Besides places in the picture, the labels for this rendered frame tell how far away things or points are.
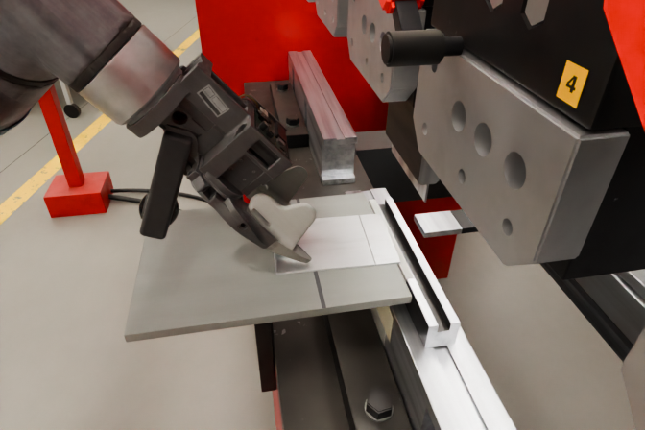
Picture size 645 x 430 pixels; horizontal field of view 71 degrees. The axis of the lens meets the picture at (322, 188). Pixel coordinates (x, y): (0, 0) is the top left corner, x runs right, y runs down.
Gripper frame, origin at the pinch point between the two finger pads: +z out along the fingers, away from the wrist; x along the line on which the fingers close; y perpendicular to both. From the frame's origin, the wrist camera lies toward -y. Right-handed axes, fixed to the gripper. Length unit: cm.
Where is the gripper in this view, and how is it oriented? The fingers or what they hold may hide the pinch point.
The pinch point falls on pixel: (293, 238)
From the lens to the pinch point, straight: 49.2
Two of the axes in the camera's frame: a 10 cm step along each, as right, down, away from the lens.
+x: -1.4, -5.5, 8.3
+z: 6.3, 6.0, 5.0
